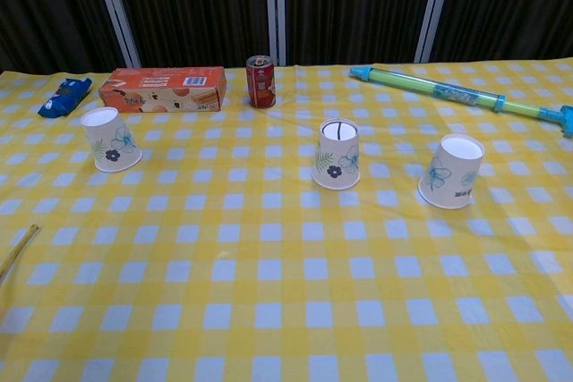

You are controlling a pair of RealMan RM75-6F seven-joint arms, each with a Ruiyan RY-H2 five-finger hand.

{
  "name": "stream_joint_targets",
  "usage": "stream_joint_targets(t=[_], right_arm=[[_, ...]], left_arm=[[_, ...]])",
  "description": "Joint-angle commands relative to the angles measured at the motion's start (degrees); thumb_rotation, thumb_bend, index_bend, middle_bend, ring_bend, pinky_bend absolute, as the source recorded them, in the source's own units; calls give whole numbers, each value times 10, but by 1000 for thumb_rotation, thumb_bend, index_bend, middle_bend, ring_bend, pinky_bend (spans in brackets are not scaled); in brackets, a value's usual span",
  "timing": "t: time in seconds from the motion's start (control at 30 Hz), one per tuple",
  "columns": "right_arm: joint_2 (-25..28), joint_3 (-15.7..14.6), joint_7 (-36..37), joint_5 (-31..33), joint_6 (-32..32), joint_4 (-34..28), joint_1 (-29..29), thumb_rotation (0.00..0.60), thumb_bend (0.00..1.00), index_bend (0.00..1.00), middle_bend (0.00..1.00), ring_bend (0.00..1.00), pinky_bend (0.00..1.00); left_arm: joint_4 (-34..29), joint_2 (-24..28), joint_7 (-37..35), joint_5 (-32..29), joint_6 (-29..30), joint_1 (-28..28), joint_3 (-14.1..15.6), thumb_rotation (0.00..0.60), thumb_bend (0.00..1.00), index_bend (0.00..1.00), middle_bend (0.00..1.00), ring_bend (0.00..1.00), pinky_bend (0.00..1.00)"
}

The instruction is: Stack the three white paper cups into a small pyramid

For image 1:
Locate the floral white paper cup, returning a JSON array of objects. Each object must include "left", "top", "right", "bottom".
[{"left": 80, "top": 106, "right": 143, "bottom": 174}]

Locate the green and blue water gun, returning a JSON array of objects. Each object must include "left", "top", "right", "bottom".
[{"left": 348, "top": 64, "right": 573, "bottom": 139}]

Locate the red soda can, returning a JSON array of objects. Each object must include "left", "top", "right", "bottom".
[{"left": 245, "top": 55, "right": 276, "bottom": 109}]

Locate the paper cup with printed text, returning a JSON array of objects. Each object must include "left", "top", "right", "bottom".
[{"left": 417, "top": 133, "right": 486, "bottom": 210}]

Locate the blue cookie packet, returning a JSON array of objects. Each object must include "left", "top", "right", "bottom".
[{"left": 37, "top": 78, "right": 93, "bottom": 120}]

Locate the yellow checked tablecloth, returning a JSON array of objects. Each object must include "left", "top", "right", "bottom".
[{"left": 0, "top": 57, "right": 573, "bottom": 382}]

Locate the paper cup with black line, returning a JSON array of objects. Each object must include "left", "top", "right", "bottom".
[{"left": 311, "top": 118, "right": 362, "bottom": 191}]

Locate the orange cardboard snack box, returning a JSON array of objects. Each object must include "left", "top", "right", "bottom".
[{"left": 98, "top": 66, "right": 227, "bottom": 114}]

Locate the thin wooden stick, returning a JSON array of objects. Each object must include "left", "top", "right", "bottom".
[{"left": 0, "top": 224, "right": 41, "bottom": 285}]

